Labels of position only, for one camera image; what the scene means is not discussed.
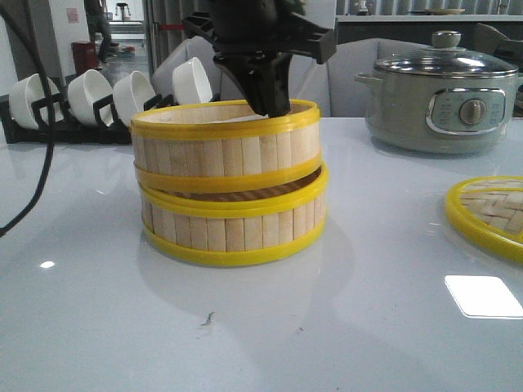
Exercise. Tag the white bowl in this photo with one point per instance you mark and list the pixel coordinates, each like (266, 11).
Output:
(190, 83)
(83, 92)
(130, 93)
(23, 94)

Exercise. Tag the grey chair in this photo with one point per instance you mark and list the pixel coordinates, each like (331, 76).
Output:
(221, 84)
(332, 85)

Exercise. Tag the bamboo steamer tray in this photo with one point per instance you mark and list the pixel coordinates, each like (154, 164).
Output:
(230, 234)
(175, 153)

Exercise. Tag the grey electric cooking pot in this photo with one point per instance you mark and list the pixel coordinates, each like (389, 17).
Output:
(439, 115)

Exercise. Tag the glass pot lid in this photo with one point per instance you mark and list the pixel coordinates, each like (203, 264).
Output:
(445, 58)

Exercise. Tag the right grey chair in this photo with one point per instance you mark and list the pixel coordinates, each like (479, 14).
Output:
(332, 85)

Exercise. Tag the white refrigerator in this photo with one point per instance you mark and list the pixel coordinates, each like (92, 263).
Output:
(321, 12)

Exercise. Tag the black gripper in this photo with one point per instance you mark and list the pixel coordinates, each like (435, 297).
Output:
(255, 41)

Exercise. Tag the red bin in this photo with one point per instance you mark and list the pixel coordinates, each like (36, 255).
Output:
(85, 56)

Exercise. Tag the woven bamboo steamer lid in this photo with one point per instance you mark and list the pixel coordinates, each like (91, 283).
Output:
(487, 210)

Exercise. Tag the left grey chair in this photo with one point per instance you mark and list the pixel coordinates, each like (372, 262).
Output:
(221, 84)

